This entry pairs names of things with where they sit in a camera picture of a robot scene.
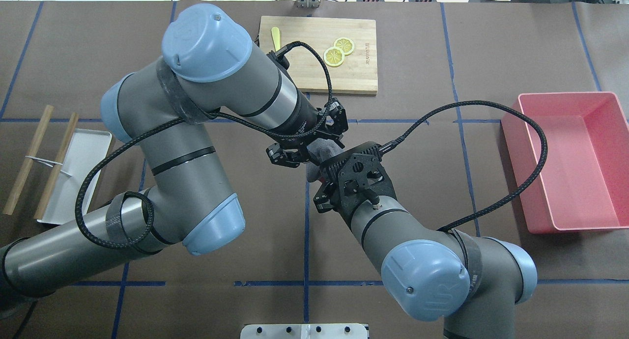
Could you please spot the white mounting pillar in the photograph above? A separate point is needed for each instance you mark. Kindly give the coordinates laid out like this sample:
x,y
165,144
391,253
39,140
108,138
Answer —
x,y
306,331

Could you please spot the rear lemon slice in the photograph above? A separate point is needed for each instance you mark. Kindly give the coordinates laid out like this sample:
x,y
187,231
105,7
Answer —
x,y
345,44

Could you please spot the lemon slice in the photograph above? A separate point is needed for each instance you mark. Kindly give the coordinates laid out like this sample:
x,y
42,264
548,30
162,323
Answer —
x,y
333,57
345,44

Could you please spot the front lemon slice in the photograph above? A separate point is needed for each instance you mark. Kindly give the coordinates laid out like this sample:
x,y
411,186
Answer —
x,y
333,57

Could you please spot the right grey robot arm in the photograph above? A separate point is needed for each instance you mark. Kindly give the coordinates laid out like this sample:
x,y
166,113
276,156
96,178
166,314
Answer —
x,y
473,283

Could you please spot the wooden towel rack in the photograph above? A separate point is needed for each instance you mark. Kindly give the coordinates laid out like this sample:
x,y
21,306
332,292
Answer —
x,y
30,158

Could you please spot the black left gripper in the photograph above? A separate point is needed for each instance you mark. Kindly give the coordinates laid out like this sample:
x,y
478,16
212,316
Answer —
x,y
307,117

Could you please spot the yellow plastic knife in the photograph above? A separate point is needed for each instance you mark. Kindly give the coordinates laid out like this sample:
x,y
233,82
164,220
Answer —
x,y
276,38

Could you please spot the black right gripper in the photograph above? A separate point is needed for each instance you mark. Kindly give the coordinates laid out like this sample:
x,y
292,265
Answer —
x,y
322,200

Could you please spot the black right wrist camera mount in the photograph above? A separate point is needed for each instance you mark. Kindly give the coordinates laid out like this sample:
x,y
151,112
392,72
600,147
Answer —
x,y
360,176

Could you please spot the grey wiping cloth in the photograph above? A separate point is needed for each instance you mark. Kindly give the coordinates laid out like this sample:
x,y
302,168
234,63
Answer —
x,y
320,150

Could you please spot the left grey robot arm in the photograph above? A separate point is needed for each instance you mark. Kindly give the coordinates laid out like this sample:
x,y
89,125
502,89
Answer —
x,y
209,67

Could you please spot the white metal tray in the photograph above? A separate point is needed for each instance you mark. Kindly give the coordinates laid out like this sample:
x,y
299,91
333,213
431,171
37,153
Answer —
x,y
86,149

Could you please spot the pink plastic bin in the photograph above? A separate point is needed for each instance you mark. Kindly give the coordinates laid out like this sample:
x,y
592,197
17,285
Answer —
x,y
584,184

